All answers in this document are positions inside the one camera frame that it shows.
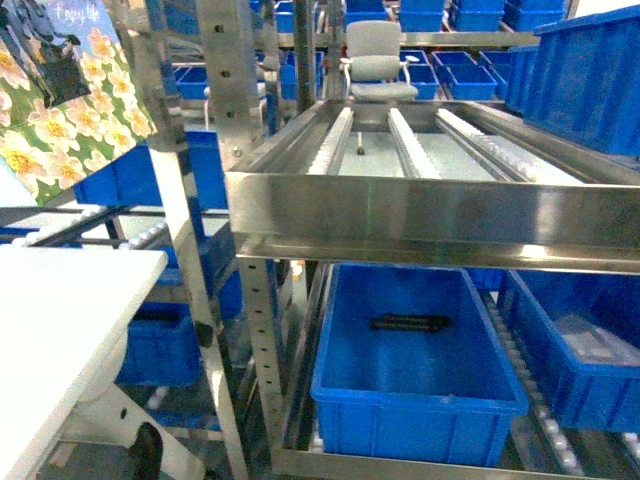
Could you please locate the blue bin with black item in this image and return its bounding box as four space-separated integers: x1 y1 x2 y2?
310 263 529 467

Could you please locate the white table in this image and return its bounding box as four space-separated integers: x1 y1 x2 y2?
0 246 169 480

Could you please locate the flower gift bag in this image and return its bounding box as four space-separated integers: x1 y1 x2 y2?
1 1 156 205

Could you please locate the stainless steel front rail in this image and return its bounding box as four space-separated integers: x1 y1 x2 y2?
226 172 639 274

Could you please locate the blue bin lower right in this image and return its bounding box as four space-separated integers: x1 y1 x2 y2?
498 270 639 432

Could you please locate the grey office chair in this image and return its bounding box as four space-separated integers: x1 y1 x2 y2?
340 20 418 102

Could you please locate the black comb-like item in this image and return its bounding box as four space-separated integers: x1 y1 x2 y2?
369 314 452 333

